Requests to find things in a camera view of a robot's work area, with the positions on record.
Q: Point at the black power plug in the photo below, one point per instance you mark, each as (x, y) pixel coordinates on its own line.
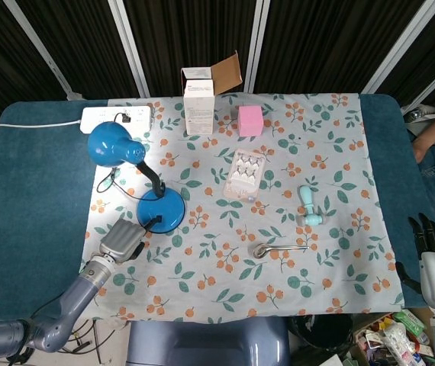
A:
(126, 117)

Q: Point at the blue desk lamp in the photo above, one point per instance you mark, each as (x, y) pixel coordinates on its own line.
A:
(126, 167)

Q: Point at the white open cardboard box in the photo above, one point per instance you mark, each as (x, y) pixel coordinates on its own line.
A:
(202, 99)

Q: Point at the black trash bin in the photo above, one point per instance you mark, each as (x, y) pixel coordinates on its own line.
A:
(322, 333)

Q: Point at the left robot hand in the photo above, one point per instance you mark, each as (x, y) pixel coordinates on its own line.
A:
(121, 238)

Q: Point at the metal spoon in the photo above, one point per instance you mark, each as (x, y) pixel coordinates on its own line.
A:
(274, 249)

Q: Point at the light blue massage roller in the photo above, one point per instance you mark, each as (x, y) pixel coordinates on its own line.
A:
(310, 207)

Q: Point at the floral tablecloth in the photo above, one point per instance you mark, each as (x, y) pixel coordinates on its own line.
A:
(240, 206)

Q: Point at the green packet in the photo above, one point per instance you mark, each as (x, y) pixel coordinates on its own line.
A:
(412, 322)

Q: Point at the pink cube box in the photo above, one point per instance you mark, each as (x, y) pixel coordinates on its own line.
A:
(250, 120)

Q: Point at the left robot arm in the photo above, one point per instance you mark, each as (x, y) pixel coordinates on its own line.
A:
(55, 309)

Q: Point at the clear blister pack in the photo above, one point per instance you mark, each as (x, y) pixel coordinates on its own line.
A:
(244, 174)

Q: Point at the white power strip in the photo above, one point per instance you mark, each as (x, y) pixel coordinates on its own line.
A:
(115, 116)

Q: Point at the white printed plastic bag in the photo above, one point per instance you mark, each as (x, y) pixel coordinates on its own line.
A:
(397, 343)

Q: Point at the blue table cover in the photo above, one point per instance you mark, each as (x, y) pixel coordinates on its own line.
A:
(30, 198)

